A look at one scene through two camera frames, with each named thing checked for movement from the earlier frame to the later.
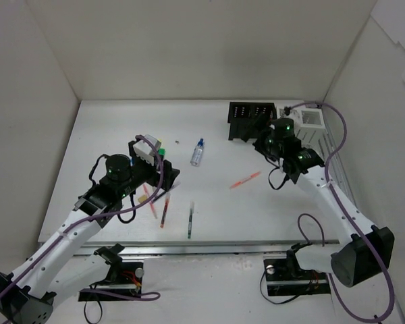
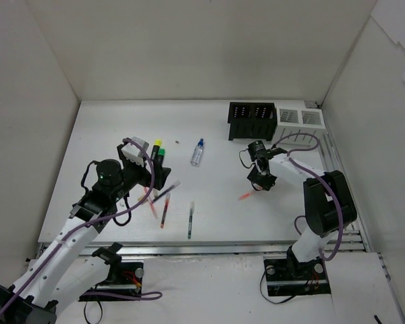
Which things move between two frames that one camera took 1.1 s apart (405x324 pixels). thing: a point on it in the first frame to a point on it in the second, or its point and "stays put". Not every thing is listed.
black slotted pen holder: (246, 119) stays put
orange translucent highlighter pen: (242, 181) to (245, 195)
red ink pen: (165, 210) stays put
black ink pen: (171, 187) stays put
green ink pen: (190, 219) stays put
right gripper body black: (261, 136) to (261, 178)
